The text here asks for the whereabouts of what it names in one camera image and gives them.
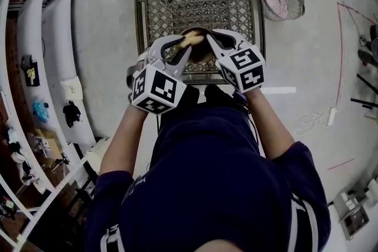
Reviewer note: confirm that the cardboard box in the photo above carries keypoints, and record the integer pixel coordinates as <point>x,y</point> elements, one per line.
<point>50,143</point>

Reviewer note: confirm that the white plastic bin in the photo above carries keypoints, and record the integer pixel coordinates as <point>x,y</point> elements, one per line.
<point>99,153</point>

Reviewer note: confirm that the black dumbbell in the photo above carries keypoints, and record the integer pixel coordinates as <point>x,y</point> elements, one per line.
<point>62,161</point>

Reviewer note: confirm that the white shelf rack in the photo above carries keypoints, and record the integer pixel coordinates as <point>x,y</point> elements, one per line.
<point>59,38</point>

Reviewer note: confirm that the person's black trousers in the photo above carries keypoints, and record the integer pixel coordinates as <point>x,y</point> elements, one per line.
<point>218,97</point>

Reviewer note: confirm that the person's right forearm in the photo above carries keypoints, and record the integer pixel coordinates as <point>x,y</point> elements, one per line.
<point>271,130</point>

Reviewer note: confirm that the blue plastic bag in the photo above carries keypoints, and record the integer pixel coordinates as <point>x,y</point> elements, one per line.
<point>40,111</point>

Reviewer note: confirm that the black cloth bundle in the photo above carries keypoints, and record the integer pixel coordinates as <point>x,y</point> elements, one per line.
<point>71,113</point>

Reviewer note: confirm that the grey slotted basket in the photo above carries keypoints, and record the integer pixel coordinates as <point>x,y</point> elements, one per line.
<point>295,9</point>

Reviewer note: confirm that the grey open case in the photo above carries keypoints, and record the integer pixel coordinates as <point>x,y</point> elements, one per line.
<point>351,212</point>

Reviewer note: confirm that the person's left forearm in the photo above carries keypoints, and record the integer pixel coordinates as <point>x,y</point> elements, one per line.
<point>124,141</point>

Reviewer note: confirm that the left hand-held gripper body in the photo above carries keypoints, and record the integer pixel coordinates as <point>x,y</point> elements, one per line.
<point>159,88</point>

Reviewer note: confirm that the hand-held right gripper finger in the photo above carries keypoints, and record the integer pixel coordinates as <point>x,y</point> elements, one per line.
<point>231,38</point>
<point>216,51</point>

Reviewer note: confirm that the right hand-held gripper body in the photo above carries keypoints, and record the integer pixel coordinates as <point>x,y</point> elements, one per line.
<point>245,70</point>

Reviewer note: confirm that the black tripod stand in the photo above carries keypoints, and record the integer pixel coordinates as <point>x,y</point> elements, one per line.
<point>364,81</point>

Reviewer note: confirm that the white paper sheet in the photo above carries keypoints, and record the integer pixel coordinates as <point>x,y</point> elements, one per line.
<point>72,88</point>

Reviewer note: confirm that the person's navy shirt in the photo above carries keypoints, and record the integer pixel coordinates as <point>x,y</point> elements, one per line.
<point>206,186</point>

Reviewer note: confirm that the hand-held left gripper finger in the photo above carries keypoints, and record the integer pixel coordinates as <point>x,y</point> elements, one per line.
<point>183,63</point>
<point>161,44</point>

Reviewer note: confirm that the black bag with yellow patch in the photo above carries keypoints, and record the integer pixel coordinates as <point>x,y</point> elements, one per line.
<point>29,73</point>

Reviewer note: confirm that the brown ceramic bowl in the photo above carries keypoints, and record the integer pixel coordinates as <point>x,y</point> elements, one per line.
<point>200,53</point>

